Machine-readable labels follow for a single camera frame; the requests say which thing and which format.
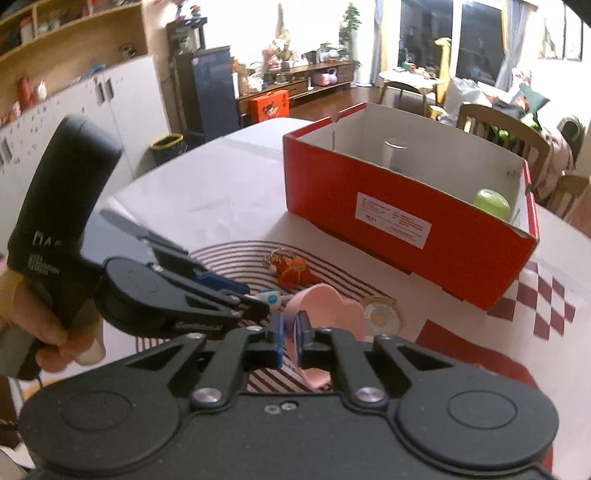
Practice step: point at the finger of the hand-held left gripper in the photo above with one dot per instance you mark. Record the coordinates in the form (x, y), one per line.
(217, 307)
(217, 282)

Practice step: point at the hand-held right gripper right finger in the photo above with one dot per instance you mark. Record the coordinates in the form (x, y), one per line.
(302, 341)

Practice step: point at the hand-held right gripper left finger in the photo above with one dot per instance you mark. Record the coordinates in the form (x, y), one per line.
(276, 341)

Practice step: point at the pink plastic dish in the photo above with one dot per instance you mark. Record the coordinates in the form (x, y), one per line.
(330, 309)

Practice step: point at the small white blue figurine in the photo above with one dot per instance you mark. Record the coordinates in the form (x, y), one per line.
(270, 298)

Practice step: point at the red cardboard box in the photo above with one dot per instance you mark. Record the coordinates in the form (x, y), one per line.
(397, 221)

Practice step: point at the clear bottle with silver cap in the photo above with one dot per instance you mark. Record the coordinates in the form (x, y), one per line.
(395, 154)

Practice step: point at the round green plastic case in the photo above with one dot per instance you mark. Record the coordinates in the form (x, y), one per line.
(491, 205)

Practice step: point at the person's left hand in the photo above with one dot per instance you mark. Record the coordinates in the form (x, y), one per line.
(69, 344)

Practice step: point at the round yellowish tape roll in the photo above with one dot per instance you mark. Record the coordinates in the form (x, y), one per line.
(381, 318)

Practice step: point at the red and white printed tablecloth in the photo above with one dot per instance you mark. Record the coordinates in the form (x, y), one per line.
(221, 198)

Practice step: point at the yellow rimmed trash bin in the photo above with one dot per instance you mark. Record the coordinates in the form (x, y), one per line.
(168, 147)

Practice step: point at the white cabinet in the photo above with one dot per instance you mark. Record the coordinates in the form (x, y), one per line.
(134, 106)

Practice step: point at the orange printed carton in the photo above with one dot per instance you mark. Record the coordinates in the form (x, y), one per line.
(270, 106)

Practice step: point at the black mini fridge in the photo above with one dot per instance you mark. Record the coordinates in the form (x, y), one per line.
(214, 92)

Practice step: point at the black water dispenser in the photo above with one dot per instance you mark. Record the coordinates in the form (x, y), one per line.
(184, 55)

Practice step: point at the wooden tv stand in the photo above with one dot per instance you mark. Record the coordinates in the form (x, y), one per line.
(318, 78)

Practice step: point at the pink flower bouquet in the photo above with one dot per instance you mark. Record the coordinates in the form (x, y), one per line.
(279, 50)

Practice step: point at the light wooden coffee table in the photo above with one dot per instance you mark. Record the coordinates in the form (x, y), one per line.
(411, 83)

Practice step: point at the potted green plant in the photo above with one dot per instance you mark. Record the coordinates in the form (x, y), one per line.
(352, 27)

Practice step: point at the wooden dining chair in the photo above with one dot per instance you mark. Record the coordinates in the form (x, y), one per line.
(570, 194)
(503, 129)

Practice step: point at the white plastic bag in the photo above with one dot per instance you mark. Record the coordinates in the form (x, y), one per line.
(464, 97)

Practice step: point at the yellow giraffe toy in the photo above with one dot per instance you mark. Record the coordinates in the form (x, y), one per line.
(444, 64)

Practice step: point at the wooden wall shelf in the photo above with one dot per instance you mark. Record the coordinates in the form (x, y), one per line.
(69, 41)

